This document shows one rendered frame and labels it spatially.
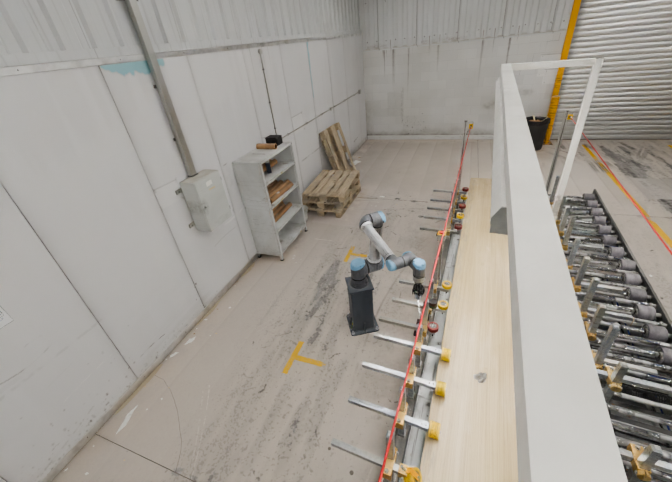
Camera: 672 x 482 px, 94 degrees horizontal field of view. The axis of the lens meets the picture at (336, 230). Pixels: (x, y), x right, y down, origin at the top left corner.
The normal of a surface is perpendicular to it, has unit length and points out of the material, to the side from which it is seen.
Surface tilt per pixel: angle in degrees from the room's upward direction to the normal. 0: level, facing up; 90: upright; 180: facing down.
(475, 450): 0
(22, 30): 90
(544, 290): 0
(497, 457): 0
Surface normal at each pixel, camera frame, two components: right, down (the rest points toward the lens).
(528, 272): -0.10, -0.85
